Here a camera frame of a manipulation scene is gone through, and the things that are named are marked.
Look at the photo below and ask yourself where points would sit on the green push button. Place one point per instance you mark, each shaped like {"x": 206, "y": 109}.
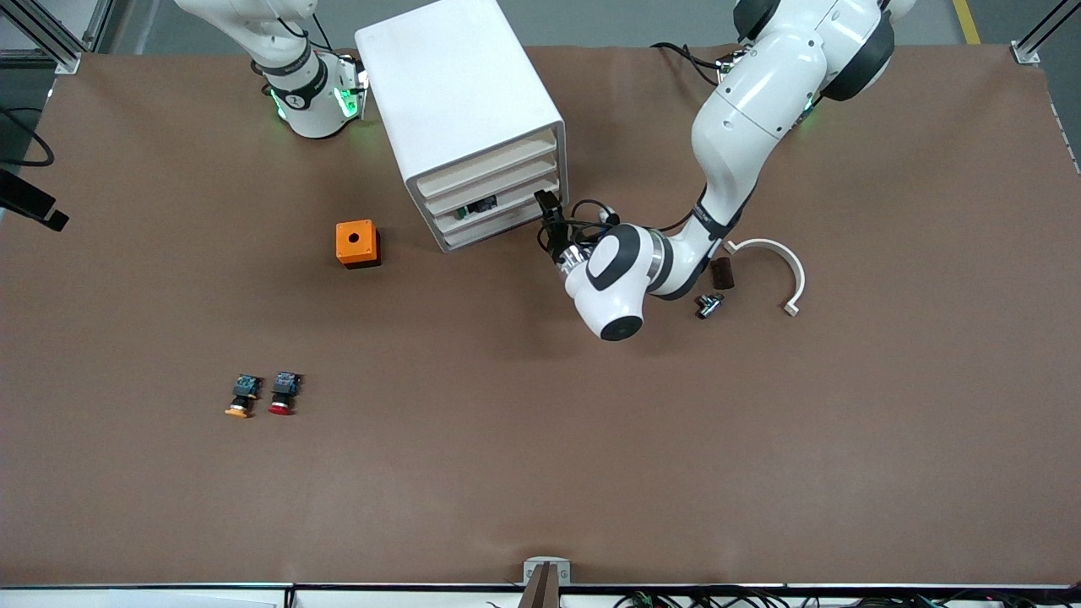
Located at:
{"x": 480, "y": 207}

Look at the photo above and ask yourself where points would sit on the yellow push button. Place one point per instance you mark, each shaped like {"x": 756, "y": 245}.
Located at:
{"x": 242, "y": 397}

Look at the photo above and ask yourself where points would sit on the orange button box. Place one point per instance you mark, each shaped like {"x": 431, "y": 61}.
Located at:
{"x": 355, "y": 241}

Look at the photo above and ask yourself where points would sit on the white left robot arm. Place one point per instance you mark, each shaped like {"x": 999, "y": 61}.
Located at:
{"x": 760, "y": 93}

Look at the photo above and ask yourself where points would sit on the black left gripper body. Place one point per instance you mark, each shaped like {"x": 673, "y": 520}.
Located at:
{"x": 558, "y": 240}

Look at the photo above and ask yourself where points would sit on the white curved bracket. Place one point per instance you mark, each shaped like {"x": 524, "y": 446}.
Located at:
{"x": 790, "y": 266}

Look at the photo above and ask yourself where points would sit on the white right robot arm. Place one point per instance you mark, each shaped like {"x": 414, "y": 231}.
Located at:
{"x": 308, "y": 101}

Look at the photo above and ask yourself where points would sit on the aluminium frame profile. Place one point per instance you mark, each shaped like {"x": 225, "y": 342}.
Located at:
{"x": 1043, "y": 34}
{"x": 51, "y": 38}

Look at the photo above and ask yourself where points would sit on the red push button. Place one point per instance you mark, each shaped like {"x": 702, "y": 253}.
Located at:
{"x": 284, "y": 394}

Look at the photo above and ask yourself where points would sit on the grey metal bracket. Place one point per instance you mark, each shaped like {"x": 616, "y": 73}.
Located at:
{"x": 546, "y": 571}

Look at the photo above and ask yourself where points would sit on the brown block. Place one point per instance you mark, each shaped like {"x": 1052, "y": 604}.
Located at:
{"x": 724, "y": 274}

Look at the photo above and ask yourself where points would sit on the metal key switch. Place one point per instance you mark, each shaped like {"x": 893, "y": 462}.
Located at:
{"x": 709, "y": 305}

